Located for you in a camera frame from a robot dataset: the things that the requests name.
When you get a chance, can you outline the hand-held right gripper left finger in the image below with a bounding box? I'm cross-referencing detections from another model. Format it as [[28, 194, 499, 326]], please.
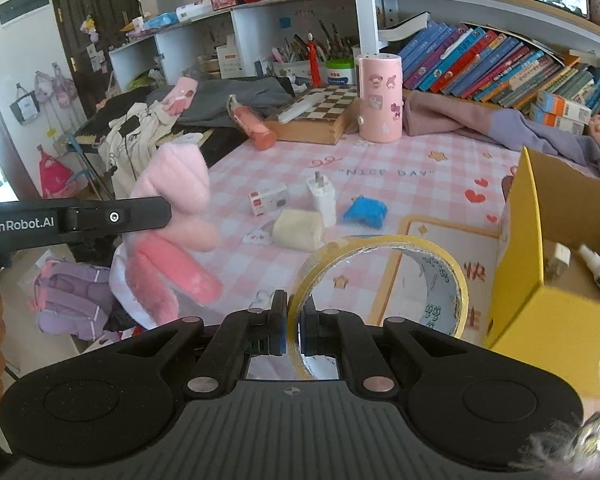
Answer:
[[130, 289, 288, 402]]

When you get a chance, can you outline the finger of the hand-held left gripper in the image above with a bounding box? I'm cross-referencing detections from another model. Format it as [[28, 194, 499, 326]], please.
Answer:
[[62, 196, 173, 235]]

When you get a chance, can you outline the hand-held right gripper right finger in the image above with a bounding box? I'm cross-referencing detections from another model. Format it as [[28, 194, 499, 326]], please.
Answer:
[[299, 297, 466, 402]]

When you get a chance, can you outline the pink plush toy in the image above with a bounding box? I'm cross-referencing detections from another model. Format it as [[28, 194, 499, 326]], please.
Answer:
[[109, 142, 224, 331]]

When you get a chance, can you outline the yellow tape roll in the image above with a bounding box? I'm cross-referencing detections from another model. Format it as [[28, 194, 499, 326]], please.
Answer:
[[286, 235, 470, 381]]

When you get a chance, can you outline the white red small box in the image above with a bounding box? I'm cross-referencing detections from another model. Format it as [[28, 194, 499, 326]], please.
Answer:
[[248, 183, 289, 218]]

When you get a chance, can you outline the white charger plug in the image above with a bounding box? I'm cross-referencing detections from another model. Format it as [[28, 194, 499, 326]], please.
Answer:
[[306, 172, 337, 227]]

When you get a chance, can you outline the yellow cardboard box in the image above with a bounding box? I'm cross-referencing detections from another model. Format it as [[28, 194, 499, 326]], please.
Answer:
[[484, 146, 600, 401]]

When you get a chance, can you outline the pink checkered desktop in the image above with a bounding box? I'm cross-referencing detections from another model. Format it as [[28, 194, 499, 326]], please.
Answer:
[[200, 125, 531, 381]]

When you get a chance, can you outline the red pink bag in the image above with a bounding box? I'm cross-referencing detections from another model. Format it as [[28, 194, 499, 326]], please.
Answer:
[[37, 145, 76, 198]]

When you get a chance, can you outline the white printed garment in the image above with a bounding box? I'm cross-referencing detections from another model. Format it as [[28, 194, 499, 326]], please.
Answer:
[[100, 102, 176, 196]]

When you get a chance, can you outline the purple backpack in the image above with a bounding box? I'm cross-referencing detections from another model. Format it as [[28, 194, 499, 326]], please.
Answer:
[[30, 260, 116, 341]]

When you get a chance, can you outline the cream eraser block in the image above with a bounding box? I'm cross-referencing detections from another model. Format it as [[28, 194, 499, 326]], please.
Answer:
[[271, 209, 326, 252]]

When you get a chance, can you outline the black side table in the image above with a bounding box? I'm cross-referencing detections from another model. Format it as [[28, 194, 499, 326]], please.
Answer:
[[72, 110, 241, 166]]

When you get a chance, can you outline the dark tote bag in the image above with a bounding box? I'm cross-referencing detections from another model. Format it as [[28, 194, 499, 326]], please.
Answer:
[[10, 82, 41, 123]]

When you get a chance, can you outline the blue crumpled wrapper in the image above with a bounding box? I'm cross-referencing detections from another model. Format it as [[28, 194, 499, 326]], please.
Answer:
[[342, 196, 388, 229]]

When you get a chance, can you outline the pink glove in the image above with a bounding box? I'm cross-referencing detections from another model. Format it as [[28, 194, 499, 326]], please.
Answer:
[[162, 76, 199, 116]]

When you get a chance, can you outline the purple hanging bag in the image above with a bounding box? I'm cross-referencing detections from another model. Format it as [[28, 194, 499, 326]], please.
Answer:
[[32, 62, 78, 108]]

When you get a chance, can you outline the grey cloth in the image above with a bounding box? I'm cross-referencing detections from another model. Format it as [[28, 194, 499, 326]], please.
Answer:
[[145, 77, 296, 128]]

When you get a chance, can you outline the orange pump bottle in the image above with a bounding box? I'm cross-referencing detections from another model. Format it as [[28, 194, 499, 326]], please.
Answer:
[[227, 94, 277, 151]]

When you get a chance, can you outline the small hanging doll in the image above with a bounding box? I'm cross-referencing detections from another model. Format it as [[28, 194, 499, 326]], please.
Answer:
[[80, 15, 101, 43]]

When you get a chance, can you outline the blue wet wipes pack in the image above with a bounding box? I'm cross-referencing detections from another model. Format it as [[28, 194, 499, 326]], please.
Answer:
[[142, 11, 181, 29]]

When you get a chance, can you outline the white plastic strip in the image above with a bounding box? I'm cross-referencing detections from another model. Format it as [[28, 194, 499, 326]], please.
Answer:
[[278, 97, 313, 123]]

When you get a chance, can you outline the wooden chess board box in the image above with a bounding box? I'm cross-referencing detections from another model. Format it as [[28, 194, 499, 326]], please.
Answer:
[[265, 85, 361, 146]]

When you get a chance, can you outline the white flat box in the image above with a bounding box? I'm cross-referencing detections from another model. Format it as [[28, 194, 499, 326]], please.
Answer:
[[176, 0, 213, 22]]

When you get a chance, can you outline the pink cylindrical sticker container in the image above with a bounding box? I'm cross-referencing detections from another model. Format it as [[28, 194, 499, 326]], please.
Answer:
[[356, 52, 405, 143]]

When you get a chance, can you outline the bunch of pens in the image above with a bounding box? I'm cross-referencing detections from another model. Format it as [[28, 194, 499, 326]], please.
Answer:
[[272, 20, 358, 66]]

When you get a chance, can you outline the red tassel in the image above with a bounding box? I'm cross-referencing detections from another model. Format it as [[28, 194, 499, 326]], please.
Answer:
[[307, 32, 323, 86]]

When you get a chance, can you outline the green lid jar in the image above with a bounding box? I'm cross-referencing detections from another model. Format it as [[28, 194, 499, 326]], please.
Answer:
[[326, 58, 357, 86]]

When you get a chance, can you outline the pink purple cloth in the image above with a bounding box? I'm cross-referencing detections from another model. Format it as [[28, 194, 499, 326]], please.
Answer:
[[402, 89, 600, 183]]

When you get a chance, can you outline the fluffy grey pompom charm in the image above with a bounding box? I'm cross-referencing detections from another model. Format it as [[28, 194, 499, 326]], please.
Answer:
[[522, 410, 600, 478]]

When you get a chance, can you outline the row of colourful books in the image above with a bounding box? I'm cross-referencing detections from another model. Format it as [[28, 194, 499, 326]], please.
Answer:
[[397, 20, 600, 116]]

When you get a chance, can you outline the white shelf unit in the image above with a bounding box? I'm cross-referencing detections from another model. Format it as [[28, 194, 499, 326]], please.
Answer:
[[107, 0, 600, 106]]

